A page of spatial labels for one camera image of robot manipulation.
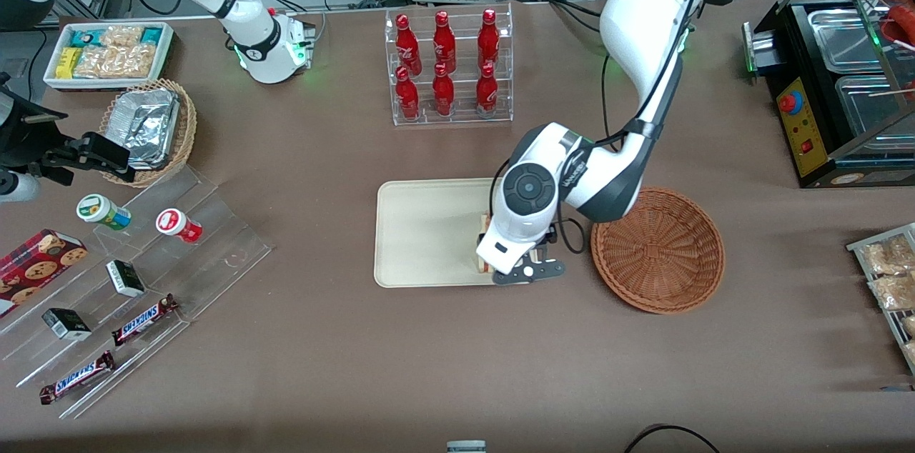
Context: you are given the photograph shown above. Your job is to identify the green lidded snack cup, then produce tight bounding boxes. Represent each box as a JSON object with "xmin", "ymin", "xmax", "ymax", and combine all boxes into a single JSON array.
[{"xmin": 76, "ymin": 194, "xmax": 132, "ymax": 231}]

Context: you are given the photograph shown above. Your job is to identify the red chocolate chip cookie box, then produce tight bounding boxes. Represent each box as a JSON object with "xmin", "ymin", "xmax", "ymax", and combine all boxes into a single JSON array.
[{"xmin": 0, "ymin": 229, "xmax": 88, "ymax": 318}]

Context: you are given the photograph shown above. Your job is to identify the red lidded snack cup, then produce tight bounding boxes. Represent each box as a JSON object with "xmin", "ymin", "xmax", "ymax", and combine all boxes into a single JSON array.
[{"xmin": 156, "ymin": 208, "xmax": 203, "ymax": 244}]

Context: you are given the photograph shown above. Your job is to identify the tray of wrapped sandwiches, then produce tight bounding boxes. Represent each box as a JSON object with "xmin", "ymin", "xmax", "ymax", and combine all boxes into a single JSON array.
[{"xmin": 847, "ymin": 223, "xmax": 915, "ymax": 375}]

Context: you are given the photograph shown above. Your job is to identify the cream plastic serving tray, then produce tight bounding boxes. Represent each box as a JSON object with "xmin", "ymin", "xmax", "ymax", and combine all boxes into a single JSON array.
[{"xmin": 375, "ymin": 179, "xmax": 501, "ymax": 289}]

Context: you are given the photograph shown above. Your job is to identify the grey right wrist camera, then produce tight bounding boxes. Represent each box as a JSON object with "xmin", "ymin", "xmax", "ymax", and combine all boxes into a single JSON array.
[{"xmin": 0, "ymin": 171, "xmax": 41, "ymax": 204}]

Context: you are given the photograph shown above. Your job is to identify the clear acrylic stepped display shelf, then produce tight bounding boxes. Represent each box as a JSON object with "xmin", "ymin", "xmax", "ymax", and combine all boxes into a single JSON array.
[{"xmin": 0, "ymin": 164, "xmax": 274, "ymax": 419}]

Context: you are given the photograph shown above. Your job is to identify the steel food pan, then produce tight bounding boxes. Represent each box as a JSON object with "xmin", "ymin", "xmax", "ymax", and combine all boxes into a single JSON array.
[
  {"xmin": 835, "ymin": 74, "xmax": 915, "ymax": 154},
  {"xmin": 808, "ymin": 9, "xmax": 887, "ymax": 75}
]

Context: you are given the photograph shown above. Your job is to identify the black looped table cable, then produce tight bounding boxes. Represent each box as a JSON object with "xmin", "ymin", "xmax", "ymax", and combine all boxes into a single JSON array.
[{"xmin": 623, "ymin": 424, "xmax": 721, "ymax": 453}]

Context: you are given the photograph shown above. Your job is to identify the brown round wicker basket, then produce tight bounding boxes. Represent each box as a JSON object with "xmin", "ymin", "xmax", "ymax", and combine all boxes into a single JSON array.
[{"xmin": 590, "ymin": 186, "xmax": 726, "ymax": 315}]

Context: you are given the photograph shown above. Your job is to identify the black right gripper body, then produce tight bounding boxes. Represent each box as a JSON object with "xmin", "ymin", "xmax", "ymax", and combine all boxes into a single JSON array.
[{"xmin": 0, "ymin": 74, "xmax": 72, "ymax": 186}]

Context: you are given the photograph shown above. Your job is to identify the light tan wicker basket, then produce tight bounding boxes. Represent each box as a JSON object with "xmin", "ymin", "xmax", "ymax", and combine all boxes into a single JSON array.
[{"xmin": 99, "ymin": 78, "xmax": 198, "ymax": 189}]

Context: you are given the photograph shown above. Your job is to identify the small black carton box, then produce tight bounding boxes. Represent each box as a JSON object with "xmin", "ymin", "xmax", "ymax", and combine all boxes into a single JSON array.
[
  {"xmin": 41, "ymin": 307, "xmax": 92, "ymax": 341},
  {"xmin": 106, "ymin": 259, "xmax": 146, "ymax": 298}
]

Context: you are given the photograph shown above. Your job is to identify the clear acrylic bottle rack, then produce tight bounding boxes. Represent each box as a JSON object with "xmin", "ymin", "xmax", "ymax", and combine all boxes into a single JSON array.
[{"xmin": 385, "ymin": 1, "xmax": 514, "ymax": 127}]

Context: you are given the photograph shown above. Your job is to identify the clear peanut snack bag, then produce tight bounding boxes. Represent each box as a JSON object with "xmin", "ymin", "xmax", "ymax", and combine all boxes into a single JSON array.
[
  {"xmin": 74, "ymin": 44, "xmax": 158, "ymax": 79},
  {"xmin": 100, "ymin": 25, "xmax": 145, "ymax": 48}
]

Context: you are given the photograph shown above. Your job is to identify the silver foil packets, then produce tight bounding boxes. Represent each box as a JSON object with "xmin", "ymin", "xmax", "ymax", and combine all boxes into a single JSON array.
[{"xmin": 114, "ymin": 87, "xmax": 181, "ymax": 169}]

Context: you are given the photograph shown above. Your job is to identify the white rectangular snack bin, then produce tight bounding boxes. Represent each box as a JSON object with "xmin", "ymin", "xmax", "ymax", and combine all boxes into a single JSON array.
[{"xmin": 43, "ymin": 21, "xmax": 175, "ymax": 91}]

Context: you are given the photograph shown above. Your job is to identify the red sausage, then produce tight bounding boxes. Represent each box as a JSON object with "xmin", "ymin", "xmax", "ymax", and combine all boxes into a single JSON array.
[{"xmin": 886, "ymin": 4, "xmax": 915, "ymax": 46}]

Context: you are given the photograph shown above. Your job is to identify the plastic triangle sandwich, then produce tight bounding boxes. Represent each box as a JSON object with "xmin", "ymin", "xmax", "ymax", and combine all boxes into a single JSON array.
[{"xmin": 476, "ymin": 212, "xmax": 495, "ymax": 275}]

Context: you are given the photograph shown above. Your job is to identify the black hot food display case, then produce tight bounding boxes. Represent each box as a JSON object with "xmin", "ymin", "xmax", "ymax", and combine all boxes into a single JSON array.
[{"xmin": 742, "ymin": 0, "xmax": 915, "ymax": 189}]

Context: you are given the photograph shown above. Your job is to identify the Snickers chocolate bar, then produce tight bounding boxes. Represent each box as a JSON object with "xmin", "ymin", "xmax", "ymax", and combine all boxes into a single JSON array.
[
  {"xmin": 39, "ymin": 351, "xmax": 117, "ymax": 405},
  {"xmin": 112, "ymin": 294, "xmax": 179, "ymax": 347}
]

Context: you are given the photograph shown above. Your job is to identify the red cola bottle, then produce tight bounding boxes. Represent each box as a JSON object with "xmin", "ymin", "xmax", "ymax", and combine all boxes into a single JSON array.
[
  {"xmin": 478, "ymin": 8, "xmax": 500, "ymax": 71},
  {"xmin": 432, "ymin": 10, "xmax": 457, "ymax": 74},
  {"xmin": 476, "ymin": 61, "xmax": 499, "ymax": 115},
  {"xmin": 395, "ymin": 14, "xmax": 422, "ymax": 75},
  {"xmin": 432, "ymin": 62, "xmax": 455, "ymax": 116},
  {"xmin": 395, "ymin": 66, "xmax": 420, "ymax": 119}
]

